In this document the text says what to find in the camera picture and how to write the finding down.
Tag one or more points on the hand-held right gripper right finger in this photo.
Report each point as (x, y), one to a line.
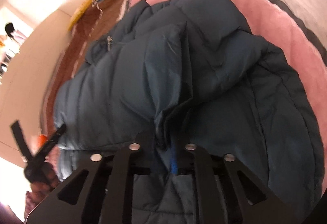
(174, 162)

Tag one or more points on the brown quilted bed sheet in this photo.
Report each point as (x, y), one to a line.
(79, 40)

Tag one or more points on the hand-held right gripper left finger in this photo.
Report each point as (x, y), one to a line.
(143, 142)

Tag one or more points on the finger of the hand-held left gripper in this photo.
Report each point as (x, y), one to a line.
(52, 138)
(21, 141)

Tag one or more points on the dark teal puffer jacket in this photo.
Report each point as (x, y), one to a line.
(194, 78)

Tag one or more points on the dark background object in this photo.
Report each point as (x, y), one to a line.
(10, 29)

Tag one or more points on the pink and white plush blanket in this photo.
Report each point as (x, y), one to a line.
(268, 1)

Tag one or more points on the orange and white small object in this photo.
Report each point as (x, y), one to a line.
(40, 140)

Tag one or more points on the yellow cushion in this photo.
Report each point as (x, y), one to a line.
(78, 13)

